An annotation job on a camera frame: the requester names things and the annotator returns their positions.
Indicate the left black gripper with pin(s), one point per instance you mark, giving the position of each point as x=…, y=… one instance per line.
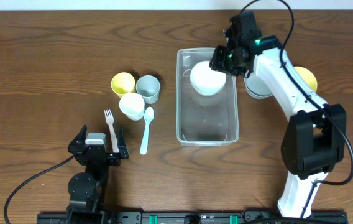
x=114, y=160

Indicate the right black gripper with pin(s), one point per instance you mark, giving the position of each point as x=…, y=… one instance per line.
x=219, y=61

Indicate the white plastic fork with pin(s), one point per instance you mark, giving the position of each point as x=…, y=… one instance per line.
x=110, y=121

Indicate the grey plastic bowl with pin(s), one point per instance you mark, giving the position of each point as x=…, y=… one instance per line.
x=256, y=87

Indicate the white plastic bowl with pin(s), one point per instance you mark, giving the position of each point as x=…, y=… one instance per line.
x=206, y=81

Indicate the white plastic cup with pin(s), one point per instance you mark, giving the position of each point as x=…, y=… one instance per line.
x=133, y=106

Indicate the pale green plastic spoon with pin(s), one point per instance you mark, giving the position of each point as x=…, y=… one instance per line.
x=148, y=118

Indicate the yellow plastic cup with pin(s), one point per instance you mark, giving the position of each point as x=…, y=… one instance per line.
x=122, y=84

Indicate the grey plastic cup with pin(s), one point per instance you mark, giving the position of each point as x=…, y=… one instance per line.
x=149, y=88

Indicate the yellow plastic bowl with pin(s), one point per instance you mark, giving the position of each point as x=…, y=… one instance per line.
x=308, y=77

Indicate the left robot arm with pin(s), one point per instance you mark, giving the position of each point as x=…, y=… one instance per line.
x=87, y=189

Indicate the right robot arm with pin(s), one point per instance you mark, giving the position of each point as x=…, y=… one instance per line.
x=315, y=137

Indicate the clear plastic container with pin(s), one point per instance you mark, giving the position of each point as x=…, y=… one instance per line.
x=204, y=120

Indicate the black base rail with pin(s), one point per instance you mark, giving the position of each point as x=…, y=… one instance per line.
x=248, y=216

